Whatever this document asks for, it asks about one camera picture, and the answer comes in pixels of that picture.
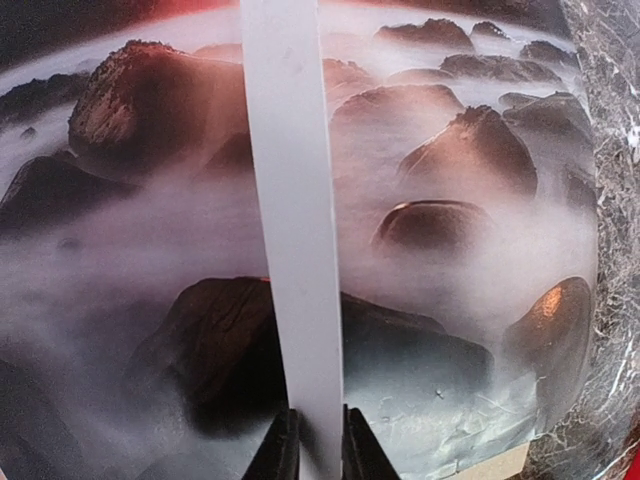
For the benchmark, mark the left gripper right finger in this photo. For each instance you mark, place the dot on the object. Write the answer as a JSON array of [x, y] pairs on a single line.
[[362, 456]]

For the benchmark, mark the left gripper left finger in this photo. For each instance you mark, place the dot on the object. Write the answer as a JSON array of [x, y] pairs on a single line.
[[278, 456]]

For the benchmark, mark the landscape photo print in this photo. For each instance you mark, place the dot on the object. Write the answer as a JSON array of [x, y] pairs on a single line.
[[138, 331]]

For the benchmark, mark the white photo mat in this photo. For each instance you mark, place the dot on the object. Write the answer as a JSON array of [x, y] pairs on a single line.
[[289, 133]]

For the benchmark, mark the brown cardboard backing board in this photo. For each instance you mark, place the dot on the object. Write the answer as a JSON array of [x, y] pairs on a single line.
[[499, 467]]

